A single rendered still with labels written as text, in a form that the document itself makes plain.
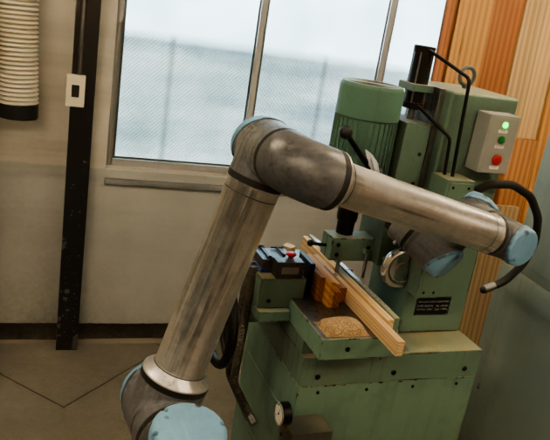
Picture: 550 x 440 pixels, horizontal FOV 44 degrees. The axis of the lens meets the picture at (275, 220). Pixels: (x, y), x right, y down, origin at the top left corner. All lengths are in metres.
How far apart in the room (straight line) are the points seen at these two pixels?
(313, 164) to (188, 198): 2.00
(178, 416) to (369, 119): 0.90
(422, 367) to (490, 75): 1.81
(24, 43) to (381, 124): 1.51
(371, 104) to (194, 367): 0.82
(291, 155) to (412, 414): 1.11
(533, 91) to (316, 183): 2.52
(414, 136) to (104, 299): 1.89
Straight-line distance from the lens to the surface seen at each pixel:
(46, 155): 3.07
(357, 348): 1.78
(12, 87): 2.83
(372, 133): 1.82
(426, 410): 2.13
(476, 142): 1.93
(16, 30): 2.80
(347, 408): 1.98
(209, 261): 1.35
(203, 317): 1.38
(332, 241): 1.93
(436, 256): 1.61
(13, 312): 3.35
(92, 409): 2.96
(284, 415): 1.82
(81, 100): 2.91
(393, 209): 1.31
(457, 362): 2.09
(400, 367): 1.99
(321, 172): 1.20
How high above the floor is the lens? 1.68
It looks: 18 degrees down
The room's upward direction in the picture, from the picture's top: 9 degrees clockwise
